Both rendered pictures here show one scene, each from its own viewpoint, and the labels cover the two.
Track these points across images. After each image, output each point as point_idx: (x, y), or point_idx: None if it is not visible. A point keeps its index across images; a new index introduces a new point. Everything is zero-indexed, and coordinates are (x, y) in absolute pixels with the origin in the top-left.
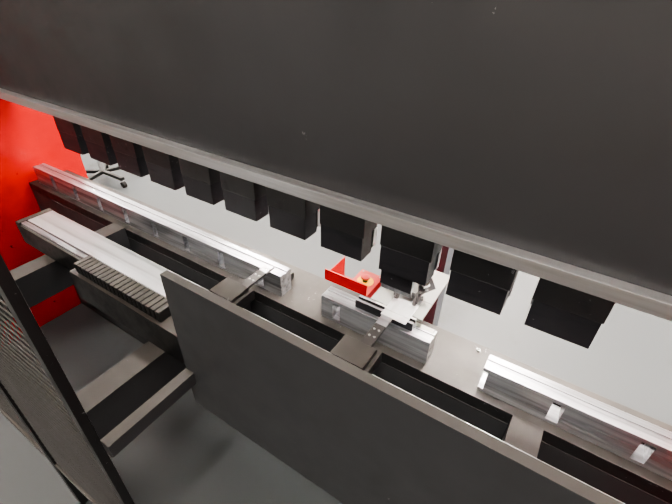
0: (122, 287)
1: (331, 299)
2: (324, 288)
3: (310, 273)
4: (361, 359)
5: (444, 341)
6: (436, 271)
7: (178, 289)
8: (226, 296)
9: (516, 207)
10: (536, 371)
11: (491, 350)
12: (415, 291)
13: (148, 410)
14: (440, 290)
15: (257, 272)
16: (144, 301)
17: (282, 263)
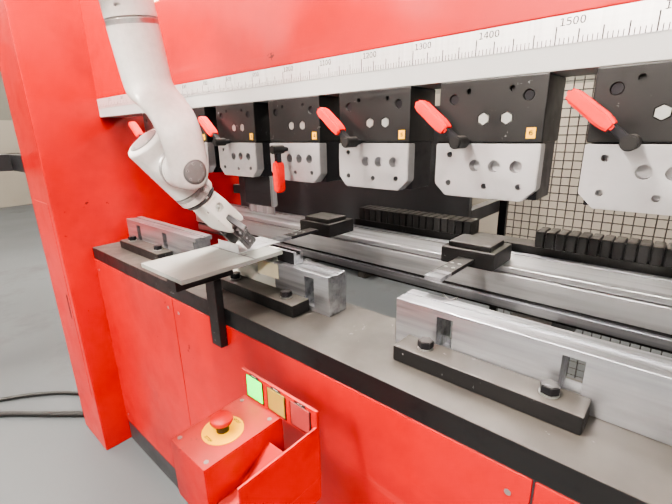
0: (636, 239)
1: (332, 267)
2: (332, 339)
3: (357, 367)
4: (321, 213)
5: (204, 284)
6: (154, 267)
7: None
8: (473, 235)
9: None
10: (144, 268)
11: (163, 278)
12: (216, 253)
13: (480, 203)
14: (182, 253)
15: (451, 269)
16: (577, 231)
17: (427, 394)
